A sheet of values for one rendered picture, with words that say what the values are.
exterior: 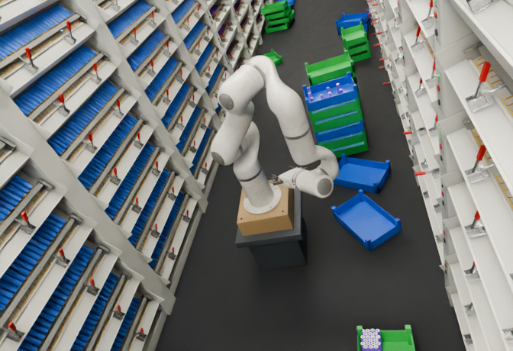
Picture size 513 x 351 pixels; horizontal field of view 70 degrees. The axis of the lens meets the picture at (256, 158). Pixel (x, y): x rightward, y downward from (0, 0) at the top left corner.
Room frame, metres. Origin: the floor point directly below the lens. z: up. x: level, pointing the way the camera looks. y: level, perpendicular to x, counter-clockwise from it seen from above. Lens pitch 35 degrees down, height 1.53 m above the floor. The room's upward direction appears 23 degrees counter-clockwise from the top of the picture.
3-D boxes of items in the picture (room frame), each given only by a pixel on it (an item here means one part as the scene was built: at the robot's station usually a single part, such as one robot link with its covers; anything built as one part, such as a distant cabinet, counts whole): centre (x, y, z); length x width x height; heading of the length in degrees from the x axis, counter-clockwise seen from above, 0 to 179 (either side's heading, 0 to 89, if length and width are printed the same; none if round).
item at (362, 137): (1.93, -0.57, 0.12); 0.30 x 0.20 x 0.08; 76
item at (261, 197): (1.32, 0.05, 0.47); 0.19 x 0.19 x 0.18
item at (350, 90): (1.93, -0.57, 0.44); 0.30 x 0.20 x 0.08; 76
